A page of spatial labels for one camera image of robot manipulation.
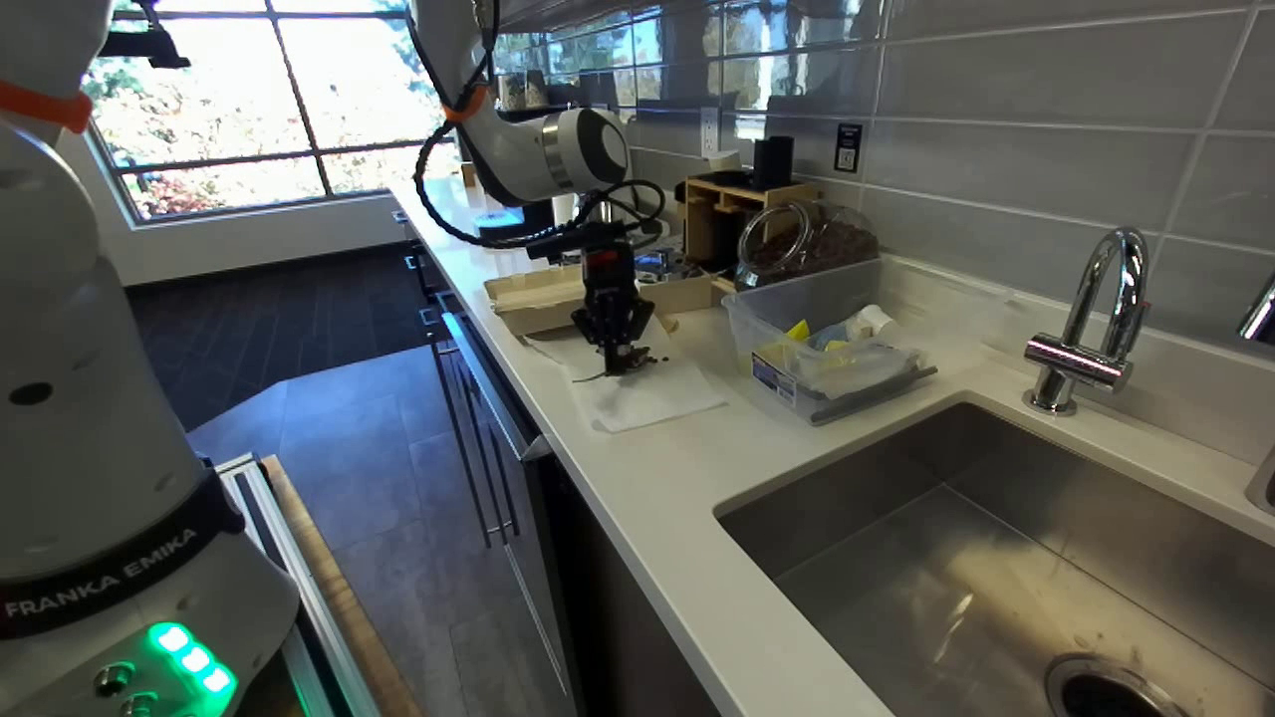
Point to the clear plastic container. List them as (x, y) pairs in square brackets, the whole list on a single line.
[(837, 383)]

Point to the chrome curved faucet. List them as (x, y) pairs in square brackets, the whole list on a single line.
[(1110, 320)]

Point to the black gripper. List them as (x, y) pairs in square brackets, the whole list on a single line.
[(613, 282)]

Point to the black cup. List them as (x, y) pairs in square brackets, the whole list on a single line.
[(775, 161)]

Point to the small white bottle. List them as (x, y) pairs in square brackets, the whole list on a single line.
[(871, 324)]

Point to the wooden strip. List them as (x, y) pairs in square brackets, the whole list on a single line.
[(342, 598)]

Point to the yellow sponge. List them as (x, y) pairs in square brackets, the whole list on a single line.
[(797, 331)]

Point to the wooden box organizer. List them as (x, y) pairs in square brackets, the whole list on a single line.
[(717, 221)]

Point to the stainless steel sink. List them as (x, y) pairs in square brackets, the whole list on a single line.
[(1008, 570)]

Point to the wooden cutting board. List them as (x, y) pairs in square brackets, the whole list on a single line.
[(542, 302)]

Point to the wall power outlet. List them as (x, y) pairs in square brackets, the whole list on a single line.
[(845, 146)]

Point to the black overhead mount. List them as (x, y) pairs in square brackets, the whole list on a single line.
[(139, 40)]

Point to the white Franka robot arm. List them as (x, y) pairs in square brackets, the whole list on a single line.
[(93, 399)]

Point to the clear plastic bin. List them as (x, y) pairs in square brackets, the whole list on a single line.
[(830, 359)]

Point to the white paper napkin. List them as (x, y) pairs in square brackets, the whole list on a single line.
[(660, 397)]

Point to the metal rail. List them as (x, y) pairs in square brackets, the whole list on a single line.
[(285, 585)]

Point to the sink drain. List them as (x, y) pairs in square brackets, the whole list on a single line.
[(1110, 691)]

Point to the large window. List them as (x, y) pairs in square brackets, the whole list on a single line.
[(251, 103)]

